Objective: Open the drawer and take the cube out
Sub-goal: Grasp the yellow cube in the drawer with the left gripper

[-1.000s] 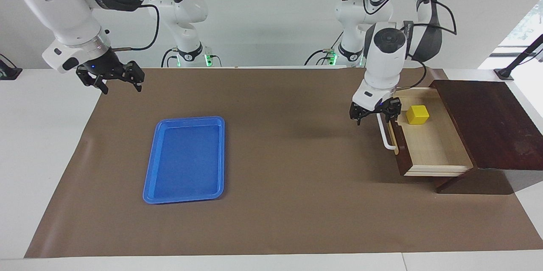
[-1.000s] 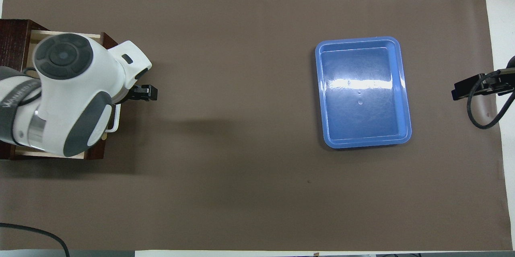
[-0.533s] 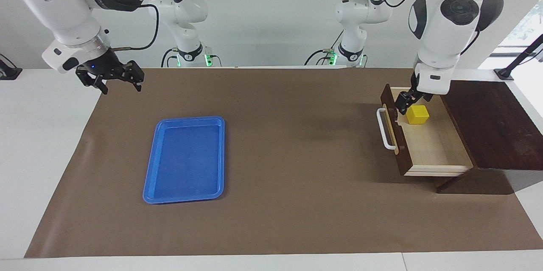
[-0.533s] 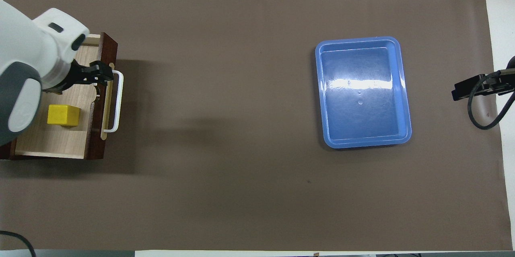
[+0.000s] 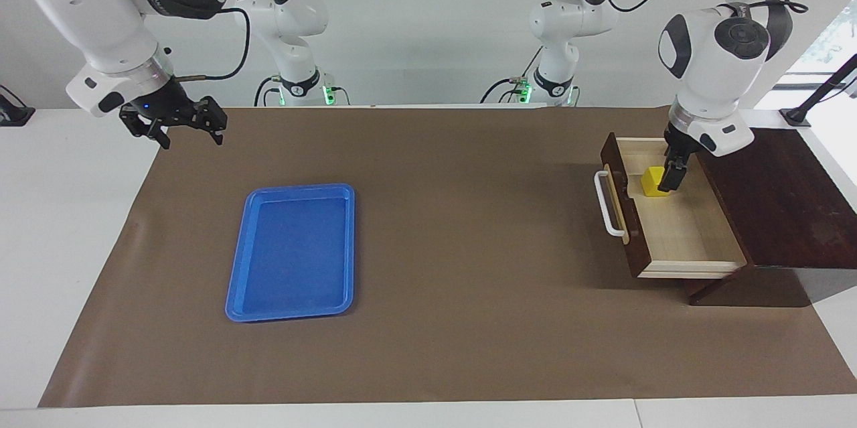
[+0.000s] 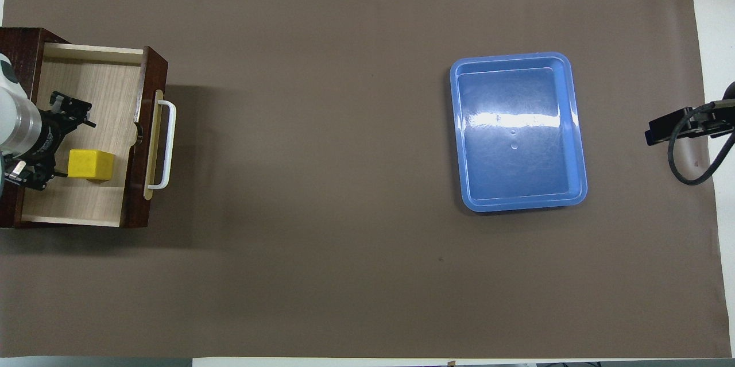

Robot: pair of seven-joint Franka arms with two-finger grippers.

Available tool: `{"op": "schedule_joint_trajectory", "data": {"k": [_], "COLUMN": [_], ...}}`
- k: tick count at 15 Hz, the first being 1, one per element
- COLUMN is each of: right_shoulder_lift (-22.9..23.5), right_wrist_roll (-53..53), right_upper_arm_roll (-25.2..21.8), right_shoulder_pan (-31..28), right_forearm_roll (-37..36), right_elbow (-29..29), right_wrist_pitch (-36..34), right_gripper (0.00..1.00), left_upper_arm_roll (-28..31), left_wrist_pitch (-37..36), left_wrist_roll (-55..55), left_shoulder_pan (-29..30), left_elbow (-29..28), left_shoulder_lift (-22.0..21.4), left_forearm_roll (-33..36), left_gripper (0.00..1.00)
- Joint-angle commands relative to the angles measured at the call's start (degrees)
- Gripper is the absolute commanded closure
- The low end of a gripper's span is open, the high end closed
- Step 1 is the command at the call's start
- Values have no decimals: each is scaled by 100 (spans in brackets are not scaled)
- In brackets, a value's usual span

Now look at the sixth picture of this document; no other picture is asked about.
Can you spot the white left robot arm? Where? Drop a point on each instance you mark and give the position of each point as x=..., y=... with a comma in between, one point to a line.
x=11, y=120

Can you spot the blue plastic tray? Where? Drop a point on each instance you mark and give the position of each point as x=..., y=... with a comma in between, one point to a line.
x=517, y=131

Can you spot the brown table mat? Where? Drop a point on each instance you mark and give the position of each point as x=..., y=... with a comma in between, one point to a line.
x=344, y=183

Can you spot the yellow cube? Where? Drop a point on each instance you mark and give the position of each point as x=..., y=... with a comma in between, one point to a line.
x=91, y=164

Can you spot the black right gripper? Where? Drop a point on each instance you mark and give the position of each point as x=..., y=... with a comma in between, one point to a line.
x=718, y=123

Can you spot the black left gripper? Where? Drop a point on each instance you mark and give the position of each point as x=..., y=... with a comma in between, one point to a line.
x=49, y=137

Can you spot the dark wooden cabinet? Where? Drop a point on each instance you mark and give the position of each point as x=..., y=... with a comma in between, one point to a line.
x=23, y=39

